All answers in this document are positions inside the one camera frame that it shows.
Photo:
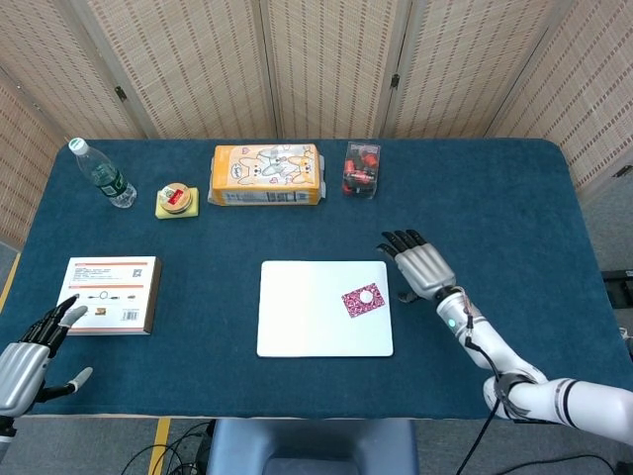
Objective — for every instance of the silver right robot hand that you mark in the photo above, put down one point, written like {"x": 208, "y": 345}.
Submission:
{"x": 425, "y": 269}

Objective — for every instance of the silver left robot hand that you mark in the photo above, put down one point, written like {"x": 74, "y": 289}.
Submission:
{"x": 22, "y": 371}

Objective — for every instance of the small white round object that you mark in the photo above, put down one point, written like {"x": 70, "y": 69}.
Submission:
{"x": 366, "y": 296}

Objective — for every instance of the pink patterned square packet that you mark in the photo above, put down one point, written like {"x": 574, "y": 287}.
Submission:
{"x": 353, "y": 304}

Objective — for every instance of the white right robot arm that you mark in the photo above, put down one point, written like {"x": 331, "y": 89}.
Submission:
{"x": 583, "y": 401}

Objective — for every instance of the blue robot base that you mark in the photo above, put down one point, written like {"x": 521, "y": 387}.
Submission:
{"x": 311, "y": 445}

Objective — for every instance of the white rectangular board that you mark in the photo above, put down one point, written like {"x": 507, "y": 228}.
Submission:
{"x": 306, "y": 316}

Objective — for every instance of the dark blue tablecloth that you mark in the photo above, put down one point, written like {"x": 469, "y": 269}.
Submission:
{"x": 470, "y": 208}

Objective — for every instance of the white and orange box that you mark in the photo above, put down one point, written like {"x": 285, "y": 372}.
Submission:
{"x": 109, "y": 292}

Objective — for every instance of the clear box of red-black items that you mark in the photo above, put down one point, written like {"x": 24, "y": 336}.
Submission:
{"x": 361, "y": 170}

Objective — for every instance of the orange cartoon tissue pack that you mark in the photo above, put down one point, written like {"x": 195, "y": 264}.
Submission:
{"x": 267, "y": 173}

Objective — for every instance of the black equipment with labels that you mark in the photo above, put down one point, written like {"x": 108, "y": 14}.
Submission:
{"x": 618, "y": 287}

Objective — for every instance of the clear green-label water bottle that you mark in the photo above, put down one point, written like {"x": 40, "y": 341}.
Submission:
{"x": 106, "y": 178}

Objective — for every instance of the woven bamboo folding screen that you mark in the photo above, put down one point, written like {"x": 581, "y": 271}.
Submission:
{"x": 321, "y": 64}

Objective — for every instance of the round tin with red label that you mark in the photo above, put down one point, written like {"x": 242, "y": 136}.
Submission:
{"x": 174, "y": 198}

